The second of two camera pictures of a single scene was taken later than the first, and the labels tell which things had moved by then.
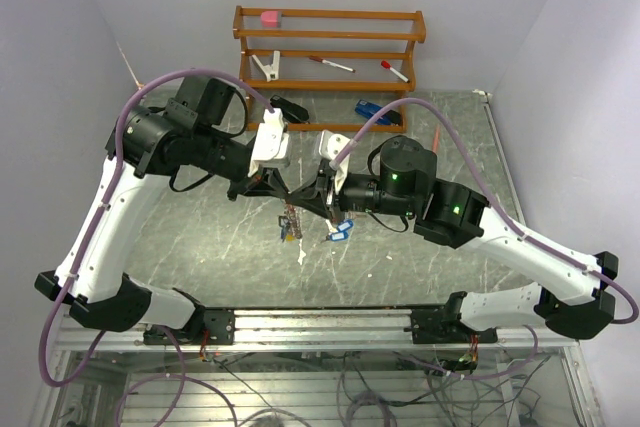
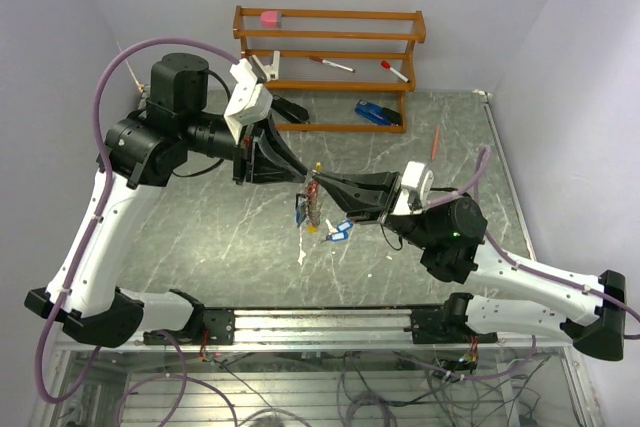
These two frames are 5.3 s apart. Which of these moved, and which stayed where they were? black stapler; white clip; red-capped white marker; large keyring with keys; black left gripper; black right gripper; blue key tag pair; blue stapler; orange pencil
Moved: black right gripper; large keyring with keys; black left gripper
Stayed: blue key tag pair; white clip; black stapler; red-capped white marker; blue stapler; orange pencil
